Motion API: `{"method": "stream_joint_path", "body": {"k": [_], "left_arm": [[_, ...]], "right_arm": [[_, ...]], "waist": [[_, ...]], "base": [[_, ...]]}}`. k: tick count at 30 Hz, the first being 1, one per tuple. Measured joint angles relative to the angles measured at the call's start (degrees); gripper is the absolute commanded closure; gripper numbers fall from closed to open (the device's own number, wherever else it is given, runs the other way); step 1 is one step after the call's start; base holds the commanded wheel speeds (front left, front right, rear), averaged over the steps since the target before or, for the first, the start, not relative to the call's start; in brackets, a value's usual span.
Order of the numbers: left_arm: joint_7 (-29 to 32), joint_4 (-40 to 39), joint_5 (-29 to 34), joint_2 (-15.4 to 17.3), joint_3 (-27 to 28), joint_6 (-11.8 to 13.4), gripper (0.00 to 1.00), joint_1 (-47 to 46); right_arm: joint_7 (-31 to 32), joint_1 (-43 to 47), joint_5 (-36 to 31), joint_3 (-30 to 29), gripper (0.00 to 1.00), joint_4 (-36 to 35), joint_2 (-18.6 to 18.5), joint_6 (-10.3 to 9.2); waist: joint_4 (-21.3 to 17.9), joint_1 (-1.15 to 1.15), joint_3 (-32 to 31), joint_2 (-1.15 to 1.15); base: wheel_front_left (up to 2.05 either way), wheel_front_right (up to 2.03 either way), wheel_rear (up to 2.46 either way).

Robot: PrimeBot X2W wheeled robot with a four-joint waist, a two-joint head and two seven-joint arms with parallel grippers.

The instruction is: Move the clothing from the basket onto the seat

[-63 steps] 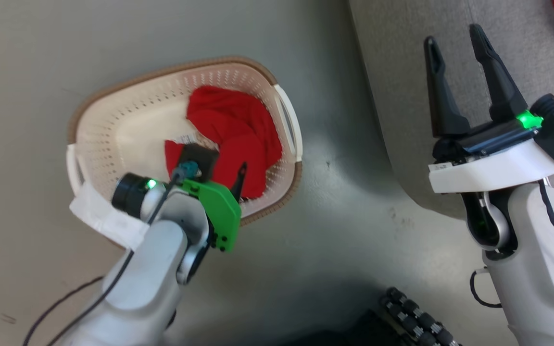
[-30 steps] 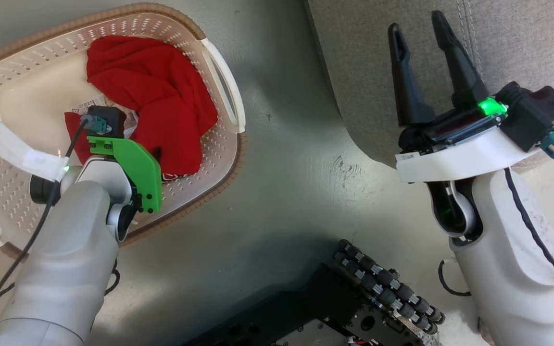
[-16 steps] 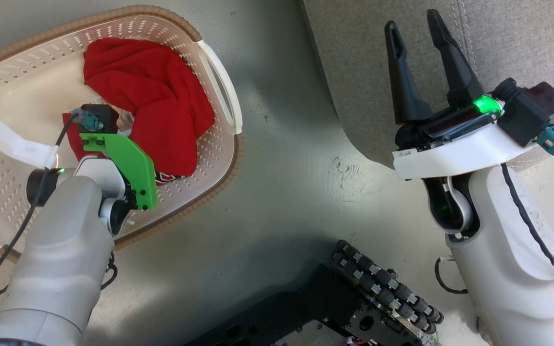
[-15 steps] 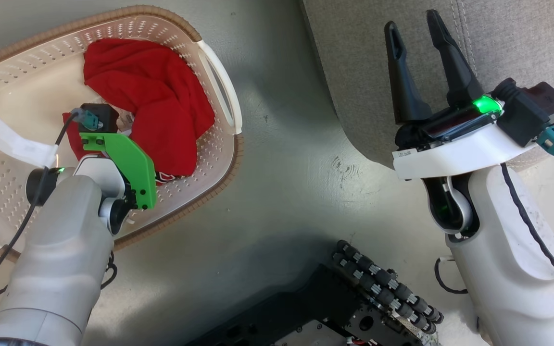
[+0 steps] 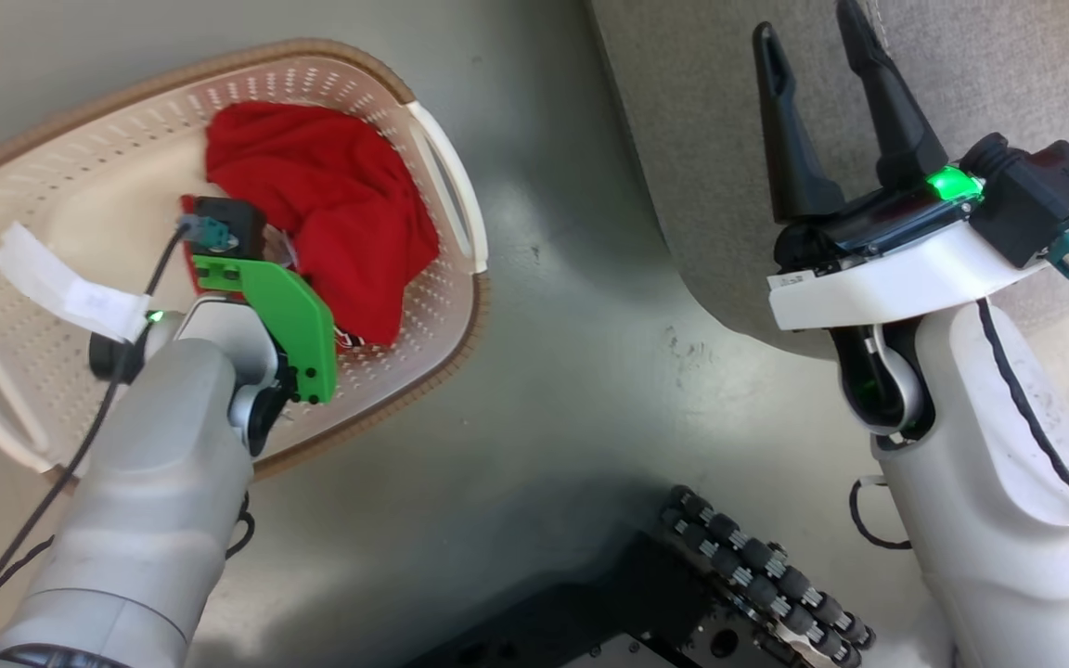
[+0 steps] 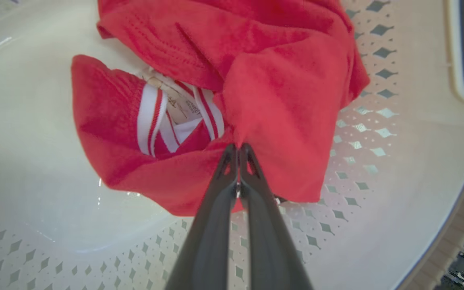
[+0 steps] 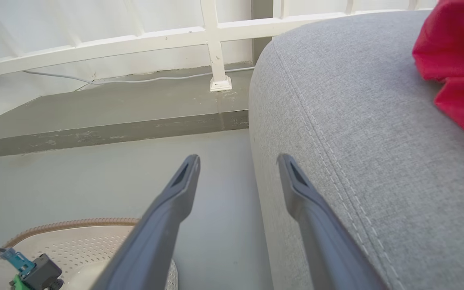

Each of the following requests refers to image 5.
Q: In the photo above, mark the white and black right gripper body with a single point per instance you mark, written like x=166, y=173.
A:
x=896, y=274

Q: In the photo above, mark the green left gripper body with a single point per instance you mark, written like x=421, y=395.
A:
x=298, y=325

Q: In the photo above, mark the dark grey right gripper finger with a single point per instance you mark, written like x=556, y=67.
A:
x=794, y=148
x=896, y=121

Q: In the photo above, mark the red cloth garment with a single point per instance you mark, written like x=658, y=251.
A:
x=330, y=195

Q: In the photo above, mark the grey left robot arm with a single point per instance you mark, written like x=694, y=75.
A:
x=145, y=482

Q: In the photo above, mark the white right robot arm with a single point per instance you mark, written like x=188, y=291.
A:
x=980, y=520

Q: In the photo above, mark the white paper tag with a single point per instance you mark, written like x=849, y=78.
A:
x=80, y=292

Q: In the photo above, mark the white perforated laundry basket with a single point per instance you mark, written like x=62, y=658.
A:
x=52, y=186

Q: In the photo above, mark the black roller wheel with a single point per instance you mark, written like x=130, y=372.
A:
x=757, y=566

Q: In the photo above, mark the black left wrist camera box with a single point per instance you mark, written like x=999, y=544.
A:
x=238, y=215

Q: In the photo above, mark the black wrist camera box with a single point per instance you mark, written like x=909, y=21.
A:
x=1045, y=199
x=238, y=215

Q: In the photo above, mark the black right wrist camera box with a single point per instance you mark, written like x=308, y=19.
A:
x=1045, y=199

